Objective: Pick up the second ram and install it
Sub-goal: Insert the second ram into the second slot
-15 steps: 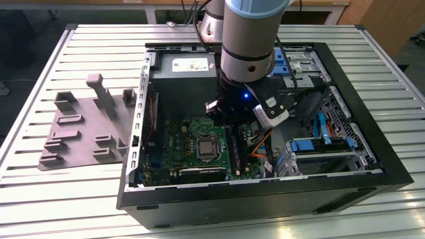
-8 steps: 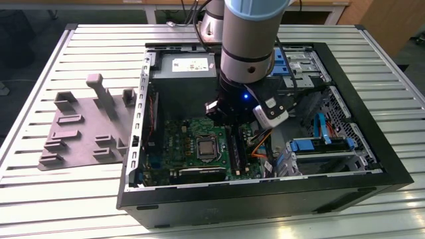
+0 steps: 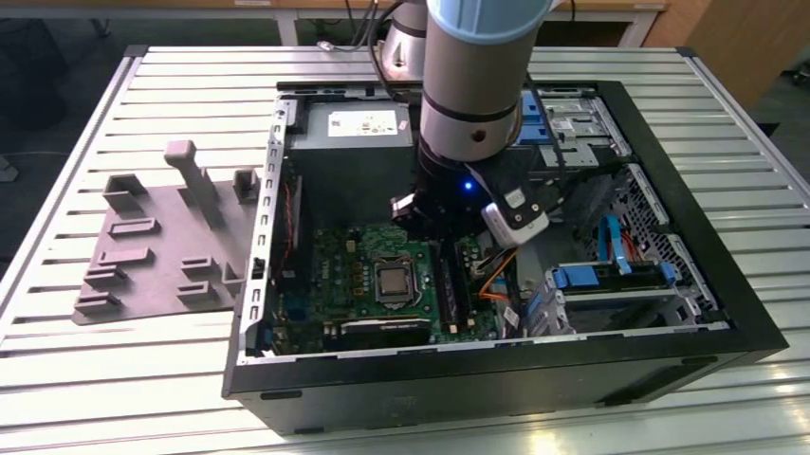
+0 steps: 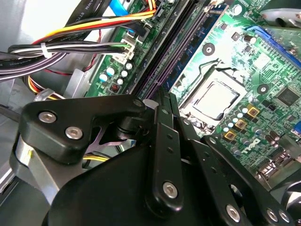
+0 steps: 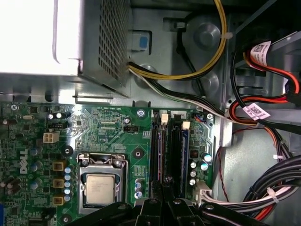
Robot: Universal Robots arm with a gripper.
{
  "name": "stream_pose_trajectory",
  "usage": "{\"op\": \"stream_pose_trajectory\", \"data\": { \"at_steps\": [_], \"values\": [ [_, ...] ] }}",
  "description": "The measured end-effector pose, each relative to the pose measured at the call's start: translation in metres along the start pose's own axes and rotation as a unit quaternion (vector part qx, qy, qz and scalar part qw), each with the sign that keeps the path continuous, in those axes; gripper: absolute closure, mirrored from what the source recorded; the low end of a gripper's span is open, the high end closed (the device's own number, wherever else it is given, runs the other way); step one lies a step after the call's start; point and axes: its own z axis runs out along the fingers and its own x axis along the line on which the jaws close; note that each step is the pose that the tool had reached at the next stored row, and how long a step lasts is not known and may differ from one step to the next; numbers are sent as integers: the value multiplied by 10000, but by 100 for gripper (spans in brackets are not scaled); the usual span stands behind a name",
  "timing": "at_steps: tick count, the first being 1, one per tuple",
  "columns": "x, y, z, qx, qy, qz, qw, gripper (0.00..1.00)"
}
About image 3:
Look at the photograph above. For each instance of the hard disk in blue carrier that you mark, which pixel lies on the hard disk in blue carrier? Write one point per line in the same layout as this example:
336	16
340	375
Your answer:
583	277

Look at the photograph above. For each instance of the green motherboard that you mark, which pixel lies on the green motherboard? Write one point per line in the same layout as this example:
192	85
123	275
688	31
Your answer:
342	294

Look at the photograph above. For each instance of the white framed desk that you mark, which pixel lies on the white framed desk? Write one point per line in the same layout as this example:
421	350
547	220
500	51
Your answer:
641	26

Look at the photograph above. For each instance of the grey parts rack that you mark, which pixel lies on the grey parts rack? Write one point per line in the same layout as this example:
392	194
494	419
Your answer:
165	227

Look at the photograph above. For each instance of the metal disk bay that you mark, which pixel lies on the metal disk bay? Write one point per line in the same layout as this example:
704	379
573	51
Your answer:
621	297

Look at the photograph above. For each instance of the metal drive cage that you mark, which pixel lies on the metal drive cage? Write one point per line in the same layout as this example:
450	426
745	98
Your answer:
576	156

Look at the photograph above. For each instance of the blue plastic drive latch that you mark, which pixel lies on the blue plastic drive latch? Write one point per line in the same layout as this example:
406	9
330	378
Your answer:
539	135

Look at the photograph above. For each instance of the CPU socket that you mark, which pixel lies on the CPU socket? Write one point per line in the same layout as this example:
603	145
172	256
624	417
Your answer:
396	261

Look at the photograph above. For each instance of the grey power supply unit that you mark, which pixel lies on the grey power supply unit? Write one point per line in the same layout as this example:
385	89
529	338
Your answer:
349	180

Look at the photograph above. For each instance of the wooden cabinet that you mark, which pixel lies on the wooden cabinet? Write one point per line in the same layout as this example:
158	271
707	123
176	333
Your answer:
747	47

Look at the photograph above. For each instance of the black graphics card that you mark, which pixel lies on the black graphics card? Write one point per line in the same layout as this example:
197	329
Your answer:
380	328

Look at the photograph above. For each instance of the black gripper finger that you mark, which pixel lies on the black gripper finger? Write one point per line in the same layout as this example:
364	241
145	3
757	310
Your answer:
404	209

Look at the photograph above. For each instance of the black PC case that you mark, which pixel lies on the black PC case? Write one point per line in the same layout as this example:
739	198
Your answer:
506	388

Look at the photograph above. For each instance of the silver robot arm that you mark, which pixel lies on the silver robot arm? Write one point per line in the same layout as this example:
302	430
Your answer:
465	95

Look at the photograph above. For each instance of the locking lever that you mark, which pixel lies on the locking lever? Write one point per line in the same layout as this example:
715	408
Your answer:
418	294

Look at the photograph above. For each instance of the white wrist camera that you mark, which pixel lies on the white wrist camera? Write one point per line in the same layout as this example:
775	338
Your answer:
516	223

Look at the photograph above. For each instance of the silver CPU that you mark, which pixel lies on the silver CPU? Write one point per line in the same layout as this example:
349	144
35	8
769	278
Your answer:
396	280

